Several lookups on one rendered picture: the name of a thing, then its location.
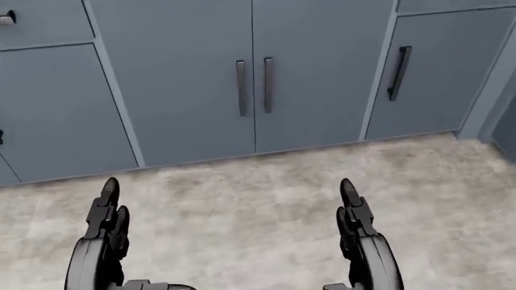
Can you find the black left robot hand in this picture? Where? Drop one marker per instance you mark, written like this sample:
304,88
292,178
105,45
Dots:
90,259

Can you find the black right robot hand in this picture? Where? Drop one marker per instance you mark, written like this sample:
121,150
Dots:
377,259

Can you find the blue-grey cabinet door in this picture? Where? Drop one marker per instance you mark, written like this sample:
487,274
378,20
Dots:
173,75
322,75
52,114
439,84
6,173

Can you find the blue-grey corner cabinet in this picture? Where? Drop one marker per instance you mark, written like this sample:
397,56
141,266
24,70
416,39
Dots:
504,130

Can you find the blue-grey cabinet drawer front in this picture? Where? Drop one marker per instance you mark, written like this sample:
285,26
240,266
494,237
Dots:
451,4
48,21

